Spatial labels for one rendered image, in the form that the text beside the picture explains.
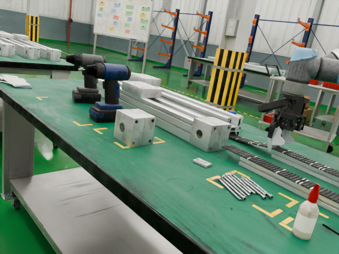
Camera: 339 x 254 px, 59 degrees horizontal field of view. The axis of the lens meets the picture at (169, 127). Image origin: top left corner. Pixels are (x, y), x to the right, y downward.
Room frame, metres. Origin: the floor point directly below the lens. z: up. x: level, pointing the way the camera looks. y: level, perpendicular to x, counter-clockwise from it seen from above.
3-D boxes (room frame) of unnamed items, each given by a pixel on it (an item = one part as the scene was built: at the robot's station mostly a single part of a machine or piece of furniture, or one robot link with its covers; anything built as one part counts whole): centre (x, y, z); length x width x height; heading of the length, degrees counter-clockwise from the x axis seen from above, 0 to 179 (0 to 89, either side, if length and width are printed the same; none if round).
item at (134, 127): (0.96, 0.11, 0.83); 0.11 x 0.10 x 0.10; 134
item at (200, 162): (0.85, -0.12, 0.78); 0.05 x 0.03 x 0.01; 52
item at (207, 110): (1.48, 0.01, 0.82); 0.80 x 0.10 x 0.09; 42
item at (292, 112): (1.02, -0.40, 0.95); 0.09 x 0.08 x 0.12; 42
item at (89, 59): (1.35, 0.43, 0.89); 0.20 x 0.08 x 0.22; 119
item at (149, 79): (1.66, 0.18, 0.87); 0.16 x 0.11 x 0.07; 42
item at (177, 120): (1.35, 0.15, 0.82); 0.80 x 0.10 x 0.09; 42
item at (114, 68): (1.11, 0.27, 0.89); 0.20 x 0.08 x 0.22; 129
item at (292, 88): (1.03, -0.40, 1.03); 0.08 x 0.08 x 0.05
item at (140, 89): (1.35, 0.15, 0.87); 0.16 x 0.11 x 0.07; 42
